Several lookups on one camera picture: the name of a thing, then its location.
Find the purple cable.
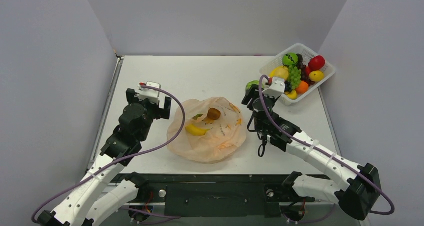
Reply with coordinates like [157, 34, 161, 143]
[31, 85, 186, 225]
[258, 74, 396, 225]

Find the orange fake orange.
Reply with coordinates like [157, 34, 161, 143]
[295, 81, 309, 94]

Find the yellow pear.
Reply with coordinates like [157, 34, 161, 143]
[272, 67, 290, 81]

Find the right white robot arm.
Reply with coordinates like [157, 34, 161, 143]
[242, 84, 381, 220]

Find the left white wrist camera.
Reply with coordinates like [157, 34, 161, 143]
[138, 81, 162, 104]

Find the yellow lemon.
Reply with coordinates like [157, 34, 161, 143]
[308, 70, 325, 82]

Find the small yellow fruit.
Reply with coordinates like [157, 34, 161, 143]
[285, 90, 298, 100]

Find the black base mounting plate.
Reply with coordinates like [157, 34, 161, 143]
[130, 174, 315, 217]

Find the dark blue grape bunch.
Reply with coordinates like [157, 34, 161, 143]
[284, 81, 293, 94]

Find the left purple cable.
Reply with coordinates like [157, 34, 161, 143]
[31, 85, 186, 225]

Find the small red fruit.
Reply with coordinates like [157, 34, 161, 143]
[305, 67, 312, 76]

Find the green grape bunch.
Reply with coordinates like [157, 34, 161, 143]
[288, 66, 302, 89]

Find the white plastic basket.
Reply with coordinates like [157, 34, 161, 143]
[259, 43, 336, 105]

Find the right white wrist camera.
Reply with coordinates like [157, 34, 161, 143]
[262, 77, 286, 99]

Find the brown fake kiwi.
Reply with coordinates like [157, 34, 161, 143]
[207, 108, 221, 120]

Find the yellow fake banana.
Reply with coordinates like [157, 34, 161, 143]
[185, 124, 210, 136]

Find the red fake apple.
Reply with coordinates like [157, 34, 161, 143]
[308, 55, 326, 71]

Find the green ball with black line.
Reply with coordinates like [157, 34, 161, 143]
[282, 52, 299, 66]

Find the orange translucent plastic bag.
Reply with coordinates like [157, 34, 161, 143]
[167, 97, 247, 164]

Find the green fake apple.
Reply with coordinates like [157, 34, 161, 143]
[245, 80, 265, 93]

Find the dark red grape bunch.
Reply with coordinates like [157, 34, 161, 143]
[296, 54, 315, 86]

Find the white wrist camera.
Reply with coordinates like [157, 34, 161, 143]
[138, 81, 162, 104]
[262, 77, 286, 99]

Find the yellow banana in basket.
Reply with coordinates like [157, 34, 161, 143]
[269, 66, 286, 78]

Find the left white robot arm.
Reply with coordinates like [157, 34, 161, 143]
[31, 85, 179, 226]

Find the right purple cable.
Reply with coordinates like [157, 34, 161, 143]
[258, 74, 396, 225]

